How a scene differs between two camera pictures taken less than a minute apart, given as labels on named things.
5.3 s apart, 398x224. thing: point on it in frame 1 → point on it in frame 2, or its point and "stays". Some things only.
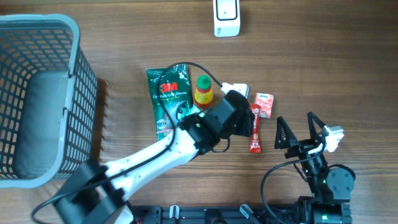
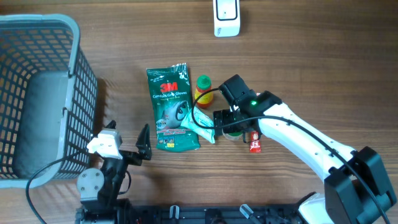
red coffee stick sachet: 255,145 stays
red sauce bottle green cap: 203,95 stays
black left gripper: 247,128 → 143,145
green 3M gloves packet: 171,96 stays
